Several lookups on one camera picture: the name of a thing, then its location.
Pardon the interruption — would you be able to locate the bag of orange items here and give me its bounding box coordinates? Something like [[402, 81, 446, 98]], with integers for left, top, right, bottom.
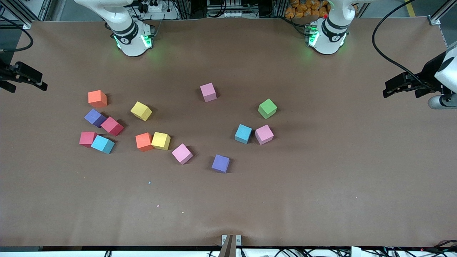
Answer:
[[285, 0, 331, 19]]

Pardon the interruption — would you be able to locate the green foam cube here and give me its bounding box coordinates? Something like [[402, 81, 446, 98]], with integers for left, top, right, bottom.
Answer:
[[258, 99, 278, 120]]

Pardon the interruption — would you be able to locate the black cable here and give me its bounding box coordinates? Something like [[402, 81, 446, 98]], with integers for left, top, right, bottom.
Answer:
[[372, 0, 430, 87], [0, 16, 34, 53]]

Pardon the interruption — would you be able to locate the white power strip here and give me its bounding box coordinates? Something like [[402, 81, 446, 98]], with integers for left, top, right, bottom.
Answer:
[[139, 1, 163, 12]]

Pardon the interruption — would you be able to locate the purple foam cube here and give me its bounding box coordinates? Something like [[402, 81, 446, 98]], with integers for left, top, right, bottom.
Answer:
[[211, 154, 230, 174], [84, 109, 107, 128]]

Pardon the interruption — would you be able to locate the grey equipment box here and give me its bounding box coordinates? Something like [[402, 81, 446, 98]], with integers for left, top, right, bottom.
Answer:
[[206, 0, 247, 18]]

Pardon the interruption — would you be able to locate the grey camera pole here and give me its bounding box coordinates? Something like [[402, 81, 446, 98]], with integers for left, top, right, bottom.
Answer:
[[218, 235, 237, 257]]

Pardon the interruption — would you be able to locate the aluminium frame bar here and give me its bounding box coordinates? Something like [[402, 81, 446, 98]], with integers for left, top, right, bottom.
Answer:
[[428, 0, 457, 26], [0, 0, 32, 30]]

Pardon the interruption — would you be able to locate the aluminium frame post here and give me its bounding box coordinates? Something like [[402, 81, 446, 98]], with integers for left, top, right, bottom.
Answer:
[[177, 0, 192, 19], [272, 0, 288, 17]]

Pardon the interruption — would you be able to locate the red foam cube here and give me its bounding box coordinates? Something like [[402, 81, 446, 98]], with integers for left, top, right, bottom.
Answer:
[[101, 116, 125, 137], [79, 131, 97, 148]]

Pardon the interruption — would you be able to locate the light blue foam cube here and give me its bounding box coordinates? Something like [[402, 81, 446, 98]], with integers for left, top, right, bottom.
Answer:
[[235, 124, 252, 145], [91, 135, 115, 155]]

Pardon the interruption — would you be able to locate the orange foam cube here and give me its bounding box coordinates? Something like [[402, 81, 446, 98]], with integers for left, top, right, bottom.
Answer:
[[88, 90, 107, 108], [135, 132, 155, 152]]

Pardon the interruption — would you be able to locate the yellow foam cube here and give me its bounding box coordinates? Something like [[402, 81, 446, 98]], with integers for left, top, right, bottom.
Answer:
[[151, 132, 171, 151], [130, 101, 153, 122]]

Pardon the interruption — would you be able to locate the pink foam cube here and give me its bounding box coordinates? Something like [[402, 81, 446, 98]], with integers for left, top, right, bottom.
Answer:
[[172, 143, 194, 165], [255, 124, 275, 145], [200, 82, 217, 103]]

